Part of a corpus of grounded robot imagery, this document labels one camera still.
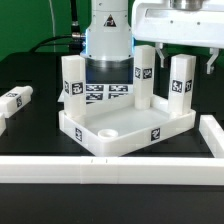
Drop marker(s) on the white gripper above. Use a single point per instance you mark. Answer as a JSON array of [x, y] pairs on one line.
[[156, 21]]

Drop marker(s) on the white desk top tray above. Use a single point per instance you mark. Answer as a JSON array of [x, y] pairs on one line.
[[115, 127]]

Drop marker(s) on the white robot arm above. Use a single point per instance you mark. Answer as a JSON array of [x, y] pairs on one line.
[[115, 26]]

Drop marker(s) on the white right obstacle rail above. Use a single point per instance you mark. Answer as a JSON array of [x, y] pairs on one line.
[[213, 135]]

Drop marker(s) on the white obstacle rail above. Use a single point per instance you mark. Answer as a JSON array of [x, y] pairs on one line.
[[112, 170], [213, 135]]

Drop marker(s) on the white marker base plate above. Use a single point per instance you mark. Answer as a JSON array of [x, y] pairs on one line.
[[97, 92]]

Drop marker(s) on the white front obstacle rail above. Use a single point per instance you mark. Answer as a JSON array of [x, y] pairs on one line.
[[112, 170]]

